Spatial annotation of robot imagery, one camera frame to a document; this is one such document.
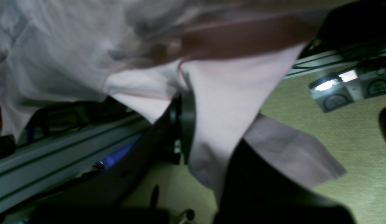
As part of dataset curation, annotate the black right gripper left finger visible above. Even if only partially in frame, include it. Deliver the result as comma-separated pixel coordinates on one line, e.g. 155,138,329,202
31,92,196,224

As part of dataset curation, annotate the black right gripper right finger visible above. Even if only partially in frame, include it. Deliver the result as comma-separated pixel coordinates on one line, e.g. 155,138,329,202
214,140,355,224

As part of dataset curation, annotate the pink T-shirt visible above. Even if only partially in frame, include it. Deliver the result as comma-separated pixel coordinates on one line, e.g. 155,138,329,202
0,0,347,206

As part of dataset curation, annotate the aluminium frame rail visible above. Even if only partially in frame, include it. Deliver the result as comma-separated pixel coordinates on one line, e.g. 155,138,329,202
0,114,151,213

